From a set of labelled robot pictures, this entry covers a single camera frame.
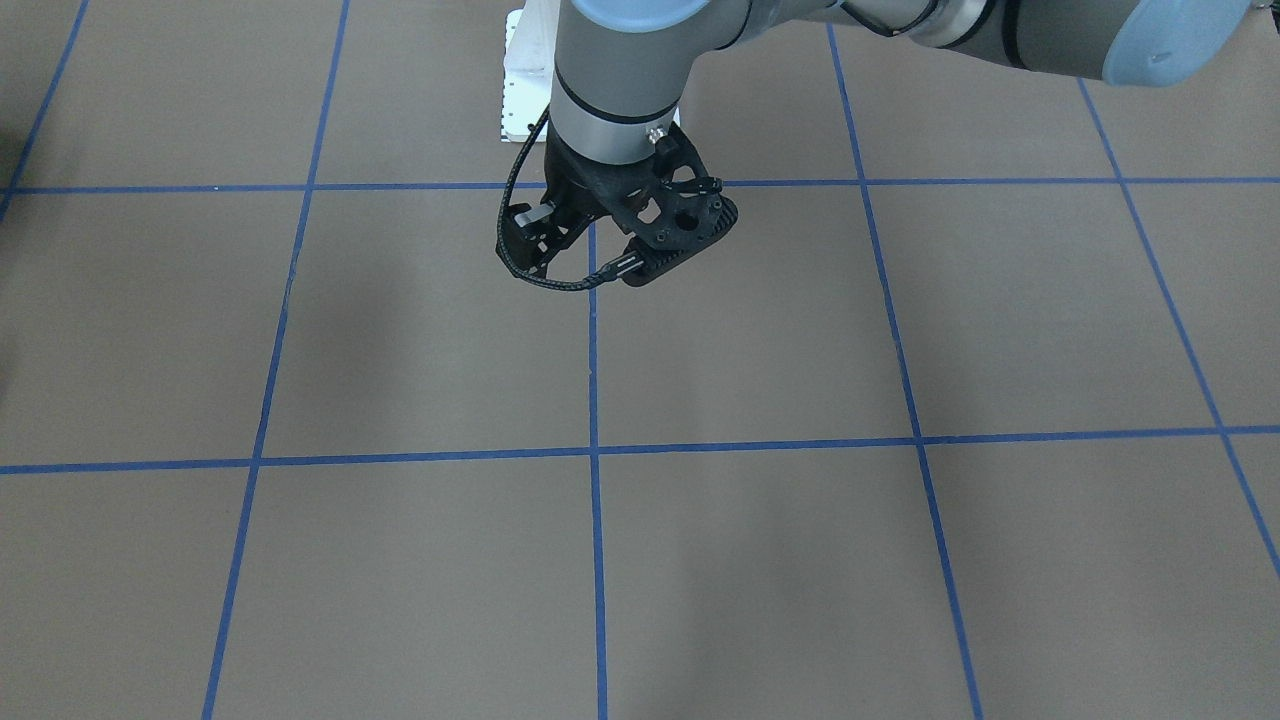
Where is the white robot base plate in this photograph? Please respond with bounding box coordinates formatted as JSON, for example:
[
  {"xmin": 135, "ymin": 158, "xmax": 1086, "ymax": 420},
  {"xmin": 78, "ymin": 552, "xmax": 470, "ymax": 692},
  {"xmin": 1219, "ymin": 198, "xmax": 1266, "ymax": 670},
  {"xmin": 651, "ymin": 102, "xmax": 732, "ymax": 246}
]
[{"xmin": 500, "ymin": 0, "xmax": 681, "ymax": 145}]

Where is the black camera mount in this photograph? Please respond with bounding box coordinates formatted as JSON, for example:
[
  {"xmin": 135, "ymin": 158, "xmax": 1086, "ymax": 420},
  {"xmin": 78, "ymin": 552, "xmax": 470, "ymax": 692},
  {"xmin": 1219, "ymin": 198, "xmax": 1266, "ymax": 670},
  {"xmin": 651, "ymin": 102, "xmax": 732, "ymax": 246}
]
[{"xmin": 595, "ymin": 124, "xmax": 739, "ymax": 287}]

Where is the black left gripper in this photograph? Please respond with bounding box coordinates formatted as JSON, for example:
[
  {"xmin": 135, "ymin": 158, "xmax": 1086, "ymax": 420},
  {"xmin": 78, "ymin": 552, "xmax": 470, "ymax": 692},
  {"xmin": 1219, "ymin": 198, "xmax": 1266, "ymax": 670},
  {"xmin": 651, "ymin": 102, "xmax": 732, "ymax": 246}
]
[{"xmin": 497, "ymin": 140, "xmax": 613, "ymax": 279}]

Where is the black braided camera cable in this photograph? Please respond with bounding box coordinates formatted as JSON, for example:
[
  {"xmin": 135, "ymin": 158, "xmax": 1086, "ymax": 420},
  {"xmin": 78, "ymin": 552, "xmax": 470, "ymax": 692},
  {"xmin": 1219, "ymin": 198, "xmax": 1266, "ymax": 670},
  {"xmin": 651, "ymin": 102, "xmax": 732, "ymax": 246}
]
[{"xmin": 497, "ymin": 102, "xmax": 652, "ymax": 293}]

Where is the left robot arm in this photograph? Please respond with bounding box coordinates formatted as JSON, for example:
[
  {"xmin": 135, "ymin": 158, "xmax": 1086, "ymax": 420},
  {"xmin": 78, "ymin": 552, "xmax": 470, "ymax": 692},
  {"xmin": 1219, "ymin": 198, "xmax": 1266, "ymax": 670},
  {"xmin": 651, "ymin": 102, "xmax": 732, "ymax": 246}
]
[{"xmin": 495, "ymin": 1, "xmax": 1277, "ymax": 292}]

